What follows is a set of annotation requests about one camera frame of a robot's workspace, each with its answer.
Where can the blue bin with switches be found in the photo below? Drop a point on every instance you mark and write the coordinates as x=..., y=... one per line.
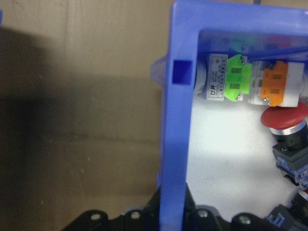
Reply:
x=176, y=120

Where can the red mushroom push button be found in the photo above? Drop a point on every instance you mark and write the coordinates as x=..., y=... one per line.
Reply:
x=281, y=118

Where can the dark grey switch block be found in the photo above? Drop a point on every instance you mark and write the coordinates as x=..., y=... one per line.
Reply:
x=286, y=216
x=292, y=163

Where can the green and white switch block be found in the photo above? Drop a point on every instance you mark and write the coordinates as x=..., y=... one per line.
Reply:
x=228, y=77

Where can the orange and white switch block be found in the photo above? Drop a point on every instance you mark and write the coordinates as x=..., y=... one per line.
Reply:
x=276, y=81

